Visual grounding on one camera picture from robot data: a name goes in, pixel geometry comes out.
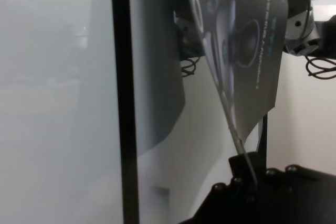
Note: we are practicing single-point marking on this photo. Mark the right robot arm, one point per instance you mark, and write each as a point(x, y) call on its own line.
point(304, 32)

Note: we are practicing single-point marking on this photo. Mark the black metal table frame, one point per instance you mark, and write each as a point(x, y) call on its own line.
point(264, 140)

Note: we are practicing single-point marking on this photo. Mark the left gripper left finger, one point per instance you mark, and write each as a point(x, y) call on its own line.
point(239, 166)

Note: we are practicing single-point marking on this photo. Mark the black tape frame outline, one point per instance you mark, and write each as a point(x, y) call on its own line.
point(126, 90)

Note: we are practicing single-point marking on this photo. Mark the black robot print poster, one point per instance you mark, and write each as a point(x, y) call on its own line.
point(249, 51)

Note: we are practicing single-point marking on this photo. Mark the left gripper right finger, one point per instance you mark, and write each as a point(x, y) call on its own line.
point(258, 162)

